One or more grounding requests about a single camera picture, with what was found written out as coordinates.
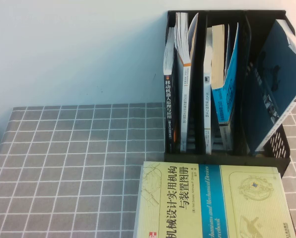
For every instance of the yellow-green mechanical design book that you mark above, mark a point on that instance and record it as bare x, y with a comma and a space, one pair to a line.
212, 198

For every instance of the black-spine robot book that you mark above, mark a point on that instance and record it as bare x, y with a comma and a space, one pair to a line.
168, 99

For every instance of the white book with orange stripe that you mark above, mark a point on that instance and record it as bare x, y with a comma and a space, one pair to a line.
184, 99

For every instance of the black plastic book stand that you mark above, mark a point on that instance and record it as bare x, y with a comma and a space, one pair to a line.
200, 111

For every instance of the thin white-spine book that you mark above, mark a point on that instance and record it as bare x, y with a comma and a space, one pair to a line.
207, 111

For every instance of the light blue cover book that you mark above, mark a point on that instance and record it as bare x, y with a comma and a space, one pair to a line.
227, 94

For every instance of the large dark blue book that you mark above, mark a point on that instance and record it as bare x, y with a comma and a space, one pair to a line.
269, 86

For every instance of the grey checkered tablecloth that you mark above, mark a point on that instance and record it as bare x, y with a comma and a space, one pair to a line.
63, 161

